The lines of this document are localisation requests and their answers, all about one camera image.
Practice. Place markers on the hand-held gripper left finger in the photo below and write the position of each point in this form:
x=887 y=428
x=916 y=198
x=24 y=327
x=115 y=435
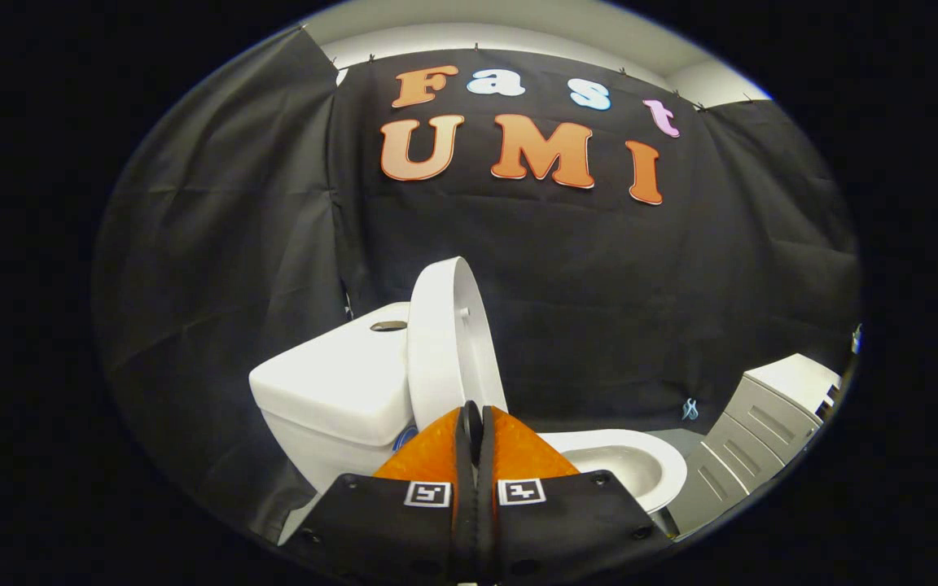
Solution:
x=371 y=529

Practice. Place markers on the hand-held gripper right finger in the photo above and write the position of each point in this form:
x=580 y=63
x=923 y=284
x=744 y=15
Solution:
x=583 y=529

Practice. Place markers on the white toilet lid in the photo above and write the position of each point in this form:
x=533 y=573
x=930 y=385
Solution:
x=436 y=350

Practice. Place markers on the white toilet tank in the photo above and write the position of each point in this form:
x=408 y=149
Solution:
x=330 y=382

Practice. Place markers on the chrome flush button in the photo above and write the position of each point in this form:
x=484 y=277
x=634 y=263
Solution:
x=388 y=325

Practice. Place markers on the white drawer cabinet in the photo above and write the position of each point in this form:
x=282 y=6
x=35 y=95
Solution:
x=762 y=423

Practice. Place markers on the black backdrop cloth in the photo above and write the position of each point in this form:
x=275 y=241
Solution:
x=599 y=309

